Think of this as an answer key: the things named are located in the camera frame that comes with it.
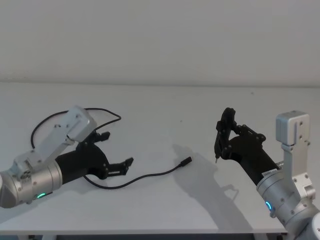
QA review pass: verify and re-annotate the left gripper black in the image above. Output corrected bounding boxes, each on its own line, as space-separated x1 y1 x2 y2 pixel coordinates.
55 130 135 186

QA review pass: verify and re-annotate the black cable with plug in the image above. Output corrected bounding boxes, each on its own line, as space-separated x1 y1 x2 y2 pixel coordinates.
83 156 193 189

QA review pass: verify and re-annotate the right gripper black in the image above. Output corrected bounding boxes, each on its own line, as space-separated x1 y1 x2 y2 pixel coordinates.
213 107 279 187

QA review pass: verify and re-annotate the thin black wrist camera cable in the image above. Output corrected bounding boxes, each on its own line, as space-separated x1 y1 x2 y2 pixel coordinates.
30 107 123 152

